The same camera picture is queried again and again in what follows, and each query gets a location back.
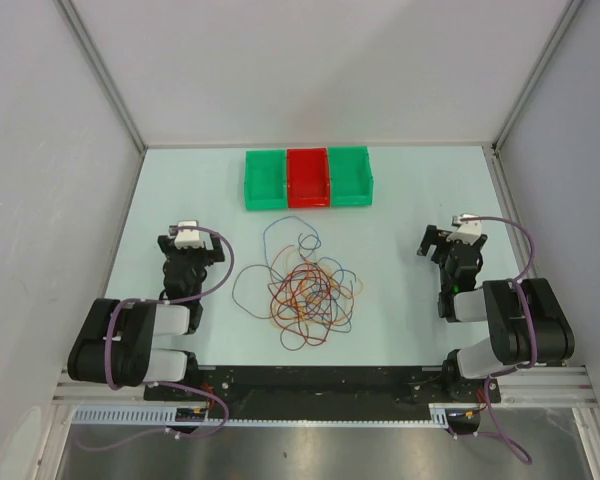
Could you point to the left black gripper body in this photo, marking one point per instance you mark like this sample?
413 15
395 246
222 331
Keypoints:
196 257

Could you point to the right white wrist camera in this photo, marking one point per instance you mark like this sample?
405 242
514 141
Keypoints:
468 229

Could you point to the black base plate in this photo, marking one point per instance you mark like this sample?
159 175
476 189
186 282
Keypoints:
335 394

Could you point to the right green bin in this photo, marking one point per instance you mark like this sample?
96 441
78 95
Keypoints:
351 178

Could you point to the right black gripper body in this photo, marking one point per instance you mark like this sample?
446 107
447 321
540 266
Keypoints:
441 259

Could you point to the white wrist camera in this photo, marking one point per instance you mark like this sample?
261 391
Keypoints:
185 235
468 229

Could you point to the grey slotted cable duct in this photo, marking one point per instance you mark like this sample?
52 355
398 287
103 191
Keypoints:
171 416

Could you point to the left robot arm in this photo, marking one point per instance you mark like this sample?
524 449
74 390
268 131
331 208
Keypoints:
115 345

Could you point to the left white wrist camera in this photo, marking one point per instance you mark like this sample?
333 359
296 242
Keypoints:
185 235

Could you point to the left green bin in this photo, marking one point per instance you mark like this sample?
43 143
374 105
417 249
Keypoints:
265 180

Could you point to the green bin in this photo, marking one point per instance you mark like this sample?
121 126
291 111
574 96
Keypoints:
265 180
351 178

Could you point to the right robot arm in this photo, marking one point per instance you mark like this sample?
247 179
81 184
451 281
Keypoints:
525 322

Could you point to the red bin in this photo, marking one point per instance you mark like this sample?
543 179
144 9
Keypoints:
308 179

